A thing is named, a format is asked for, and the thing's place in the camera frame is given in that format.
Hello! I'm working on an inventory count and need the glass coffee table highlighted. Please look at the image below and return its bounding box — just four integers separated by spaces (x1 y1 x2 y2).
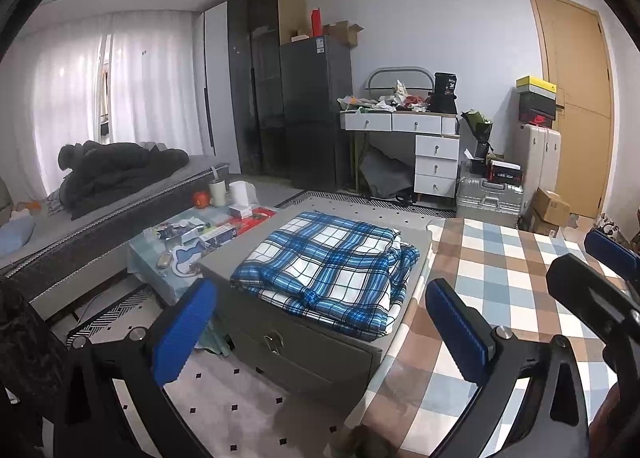
127 203 278 303

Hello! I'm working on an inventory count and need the blue pillow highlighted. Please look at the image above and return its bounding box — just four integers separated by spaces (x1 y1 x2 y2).
0 215 36 259

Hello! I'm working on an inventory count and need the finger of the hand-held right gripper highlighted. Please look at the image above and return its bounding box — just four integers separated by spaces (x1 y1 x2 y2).
545 253 640 339
584 229 640 283

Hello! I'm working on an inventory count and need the blue plaid shirt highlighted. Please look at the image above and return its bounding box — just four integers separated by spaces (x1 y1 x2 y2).
230 210 421 343

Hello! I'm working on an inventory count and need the dark glass wardrobe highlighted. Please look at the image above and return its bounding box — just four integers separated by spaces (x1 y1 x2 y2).
202 0 286 176

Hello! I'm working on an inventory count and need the dark green flower bouquet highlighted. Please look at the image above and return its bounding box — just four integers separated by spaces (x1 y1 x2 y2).
460 109 494 159

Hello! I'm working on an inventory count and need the white jug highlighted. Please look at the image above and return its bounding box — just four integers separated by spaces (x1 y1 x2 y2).
228 180 251 209

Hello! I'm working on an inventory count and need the arched grey mirror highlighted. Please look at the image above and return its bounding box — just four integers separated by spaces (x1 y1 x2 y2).
367 66 433 103

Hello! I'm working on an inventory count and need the dark grey shoe box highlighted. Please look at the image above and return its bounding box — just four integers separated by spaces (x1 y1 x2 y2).
517 90 557 111

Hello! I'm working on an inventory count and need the grey drawer nightstand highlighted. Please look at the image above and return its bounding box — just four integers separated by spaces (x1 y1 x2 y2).
197 208 436 399

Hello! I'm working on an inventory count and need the checkered tablecloth table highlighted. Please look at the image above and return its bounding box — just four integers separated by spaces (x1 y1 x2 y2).
345 218 631 458

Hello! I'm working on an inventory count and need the yellow black shoe box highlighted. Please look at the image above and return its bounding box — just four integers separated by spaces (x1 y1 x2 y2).
516 76 557 94

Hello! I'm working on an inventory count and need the dark grey fridge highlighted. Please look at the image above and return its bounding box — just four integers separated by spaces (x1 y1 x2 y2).
279 35 353 191

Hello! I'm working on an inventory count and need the grey bag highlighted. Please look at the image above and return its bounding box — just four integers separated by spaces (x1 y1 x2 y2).
359 147 416 201

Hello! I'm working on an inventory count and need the white curtain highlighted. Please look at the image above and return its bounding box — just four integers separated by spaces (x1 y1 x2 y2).
0 8 206 219

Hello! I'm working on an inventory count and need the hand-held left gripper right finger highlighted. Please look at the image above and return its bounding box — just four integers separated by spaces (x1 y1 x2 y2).
425 278 593 458

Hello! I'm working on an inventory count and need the black shoe box red print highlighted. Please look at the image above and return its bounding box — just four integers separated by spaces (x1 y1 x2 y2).
518 108 556 129

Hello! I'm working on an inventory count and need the floral cloth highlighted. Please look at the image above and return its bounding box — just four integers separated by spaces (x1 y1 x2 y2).
595 210 640 249

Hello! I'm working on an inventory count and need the silver suitcase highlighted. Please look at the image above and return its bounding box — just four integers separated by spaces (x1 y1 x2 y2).
456 175 525 229

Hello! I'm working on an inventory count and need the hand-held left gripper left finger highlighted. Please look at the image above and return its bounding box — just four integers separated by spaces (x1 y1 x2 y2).
42 278 221 458

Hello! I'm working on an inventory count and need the white suitcase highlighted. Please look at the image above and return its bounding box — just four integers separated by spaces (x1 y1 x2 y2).
515 123 563 211

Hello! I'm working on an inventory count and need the white drawer desk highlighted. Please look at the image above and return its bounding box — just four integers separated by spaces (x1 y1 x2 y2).
340 110 461 199

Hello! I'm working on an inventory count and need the open cardboard box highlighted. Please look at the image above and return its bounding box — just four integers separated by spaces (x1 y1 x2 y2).
322 21 365 48

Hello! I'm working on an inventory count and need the black printed box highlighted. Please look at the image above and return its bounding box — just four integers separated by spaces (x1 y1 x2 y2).
429 72 459 115

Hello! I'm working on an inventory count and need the bed with dark duvet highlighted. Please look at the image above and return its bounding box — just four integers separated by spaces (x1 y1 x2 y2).
0 153 231 299

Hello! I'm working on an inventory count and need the dark cloth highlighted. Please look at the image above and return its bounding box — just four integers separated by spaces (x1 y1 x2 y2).
0 278 71 458

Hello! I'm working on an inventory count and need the dark duvet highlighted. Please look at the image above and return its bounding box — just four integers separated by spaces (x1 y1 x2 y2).
57 140 191 221

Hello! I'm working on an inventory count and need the wooden door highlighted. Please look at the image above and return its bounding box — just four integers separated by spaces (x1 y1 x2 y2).
526 0 616 219

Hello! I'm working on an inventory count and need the pile of desk clutter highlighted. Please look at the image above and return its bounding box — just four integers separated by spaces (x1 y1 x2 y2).
337 80 431 115

